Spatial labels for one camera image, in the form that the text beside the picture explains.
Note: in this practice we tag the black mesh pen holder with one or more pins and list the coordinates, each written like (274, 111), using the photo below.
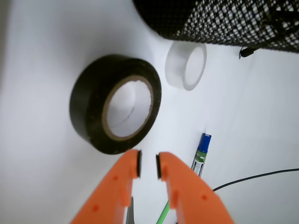
(258, 24)

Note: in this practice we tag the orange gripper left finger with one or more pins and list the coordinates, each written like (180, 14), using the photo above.
(106, 205)

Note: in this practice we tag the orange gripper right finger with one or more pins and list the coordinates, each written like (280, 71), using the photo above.
(194, 201)

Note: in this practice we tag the grey metal scissors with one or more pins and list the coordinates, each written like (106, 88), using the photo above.
(130, 213)

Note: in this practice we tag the green pen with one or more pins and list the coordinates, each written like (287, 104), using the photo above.
(164, 213)

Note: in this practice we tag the clear tape roll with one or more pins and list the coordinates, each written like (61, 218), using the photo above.
(185, 64)

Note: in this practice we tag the black tape roll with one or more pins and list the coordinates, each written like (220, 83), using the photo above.
(93, 92)

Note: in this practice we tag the blue cap marker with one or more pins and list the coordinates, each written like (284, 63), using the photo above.
(201, 153)

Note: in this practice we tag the black pen tip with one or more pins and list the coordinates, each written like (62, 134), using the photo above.
(245, 52)

